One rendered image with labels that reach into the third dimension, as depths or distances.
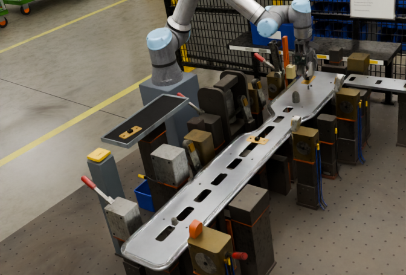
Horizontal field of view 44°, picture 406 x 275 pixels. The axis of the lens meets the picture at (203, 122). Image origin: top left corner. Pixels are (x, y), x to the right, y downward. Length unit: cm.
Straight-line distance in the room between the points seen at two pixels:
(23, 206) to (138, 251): 233
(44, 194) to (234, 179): 230
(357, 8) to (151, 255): 169
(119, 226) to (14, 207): 225
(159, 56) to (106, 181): 72
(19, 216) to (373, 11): 263
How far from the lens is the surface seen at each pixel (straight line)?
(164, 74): 228
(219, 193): 170
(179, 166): 175
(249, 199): 161
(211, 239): 144
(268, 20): 200
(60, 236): 222
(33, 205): 378
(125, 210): 163
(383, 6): 264
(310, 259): 187
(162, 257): 152
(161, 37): 223
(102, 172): 175
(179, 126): 232
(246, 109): 208
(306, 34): 214
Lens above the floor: 202
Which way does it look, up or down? 29 degrees down
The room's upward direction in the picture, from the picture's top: 10 degrees counter-clockwise
